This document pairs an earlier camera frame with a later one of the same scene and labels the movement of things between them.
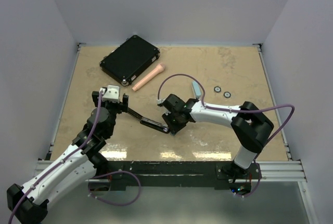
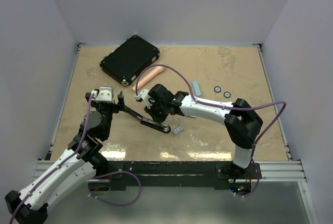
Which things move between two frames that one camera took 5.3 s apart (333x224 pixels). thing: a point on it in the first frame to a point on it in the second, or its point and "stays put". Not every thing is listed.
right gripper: x=174 y=129 to x=152 y=112
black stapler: x=149 y=122 stays put
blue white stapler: x=196 y=89 stays put
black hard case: x=127 y=61 stays put
